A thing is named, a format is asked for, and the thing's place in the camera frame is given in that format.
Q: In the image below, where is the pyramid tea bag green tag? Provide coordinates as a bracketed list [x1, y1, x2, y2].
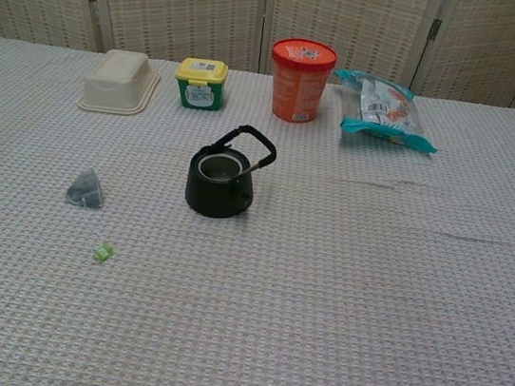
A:
[56, 164, 126, 265]

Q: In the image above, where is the teal snack bag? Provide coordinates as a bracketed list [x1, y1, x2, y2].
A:
[325, 67, 448, 156]

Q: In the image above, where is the orange cup red lid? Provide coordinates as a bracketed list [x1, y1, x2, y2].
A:
[261, 34, 341, 129]

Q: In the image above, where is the green tub yellow lid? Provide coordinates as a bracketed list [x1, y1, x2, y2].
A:
[170, 53, 231, 114]

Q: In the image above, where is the white waffle tablecloth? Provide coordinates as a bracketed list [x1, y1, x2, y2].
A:
[0, 28, 515, 386]

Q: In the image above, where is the cream plastic food container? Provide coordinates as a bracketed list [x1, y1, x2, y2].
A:
[75, 44, 164, 121]

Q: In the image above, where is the woven folding screen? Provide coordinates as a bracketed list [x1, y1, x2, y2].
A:
[0, 0, 515, 115]

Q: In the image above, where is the black teapot with handle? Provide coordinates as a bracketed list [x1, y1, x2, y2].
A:
[181, 117, 281, 226]

